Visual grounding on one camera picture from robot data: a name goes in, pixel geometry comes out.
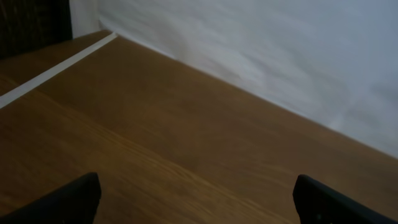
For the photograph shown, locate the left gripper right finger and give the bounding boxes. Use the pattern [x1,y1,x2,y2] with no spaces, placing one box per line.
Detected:
[292,174,398,224]

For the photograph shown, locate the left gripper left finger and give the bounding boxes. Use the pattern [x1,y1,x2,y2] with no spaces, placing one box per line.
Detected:
[0,172,102,224]

